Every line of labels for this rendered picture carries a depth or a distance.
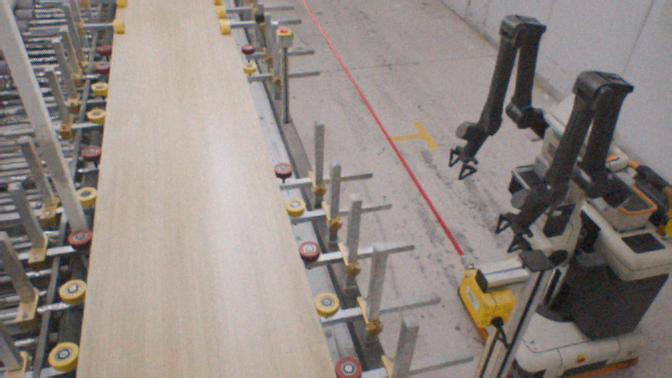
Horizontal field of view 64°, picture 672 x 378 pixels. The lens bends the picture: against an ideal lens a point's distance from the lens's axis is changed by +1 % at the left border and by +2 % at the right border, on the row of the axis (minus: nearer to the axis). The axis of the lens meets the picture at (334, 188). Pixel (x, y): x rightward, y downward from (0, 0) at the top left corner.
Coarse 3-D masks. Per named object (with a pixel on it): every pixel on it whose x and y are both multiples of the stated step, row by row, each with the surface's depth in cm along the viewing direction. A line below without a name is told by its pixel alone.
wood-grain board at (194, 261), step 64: (128, 0) 374; (192, 0) 380; (128, 64) 299; (192, 64) 303; (128, 128) 249; (192, 128) 251; (256, 128) 253; (128, 192) 213; (192, 192) 215; (256, 192) 216; (128, 256) 186; (192, 256) 187; (256, 256) 188; (128, 320) 165; (192, 320) 166; (256, 320) 167
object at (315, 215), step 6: (366, 204) 222; (372, 204) 222; (378, 204) 222; (384, 204) 222; (390, 204) 223; (318, 210) 217; (342, 210) 218; (348, 210) 218; (366, 210) 221; (372, 210) 222; (378, 210) 223; (300, 216) 214; (306, 216) 214; (312, 216) 215; (318, 216) 216; (324, 216) 217; (342, 216) 219; (294, 222) 214; (300, 222) 215
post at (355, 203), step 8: (352, 200) 175; (360, 200) 176; (352, 208) 177; (360, 208) 178; (352, 216) 179; (360, 216) 180; (352, 224) 182; (360, 224) 183; (352, 232) 184; (352, 240) 187; (352, 248) 189; (352, 256) 192; (344, 280) 203; (352, 280) 201
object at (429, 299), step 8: (416, 296) 187; (424, 296) 187; (432, 296) 187; (384, 304) 184; (392, 304) 184; (400, 304) 184; (408, 304) 184; (416, 304) 185; (424, 304) 187; (432, 304) 188; (344, 312) 180; (352, 312) 180; (360, 312) 180; (384, 312) 183; (392, 312) 184; (320, 320) 179; (328, 320) 177; (336, 320) 178; (344, 320) 180; (352, 320) 181
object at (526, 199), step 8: (520, 192) 172; (528, 192) 171; (536, 192) 174; (512, 200) 174; (520, 200) 171; (528, 200) 171; (536, 200) 172; (544, 200) 172; (552, 200) 171; (560, 200) 171; (520, 208) 172; (528, 208) 172
